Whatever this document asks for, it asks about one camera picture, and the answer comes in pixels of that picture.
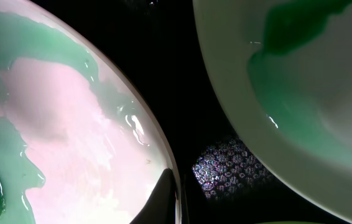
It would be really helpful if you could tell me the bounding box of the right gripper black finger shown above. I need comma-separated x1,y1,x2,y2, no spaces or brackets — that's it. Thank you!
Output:
131,169,176,224

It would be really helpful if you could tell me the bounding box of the round black tray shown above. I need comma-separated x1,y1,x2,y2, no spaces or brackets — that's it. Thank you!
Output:
39,0,340,223

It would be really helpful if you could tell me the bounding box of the white plate with green stain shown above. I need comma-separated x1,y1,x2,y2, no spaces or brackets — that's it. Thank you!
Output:
0,1,182,223

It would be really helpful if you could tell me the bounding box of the pale green plate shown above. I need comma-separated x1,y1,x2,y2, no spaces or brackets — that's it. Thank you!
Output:
256,221,322,224
193,0,352,223

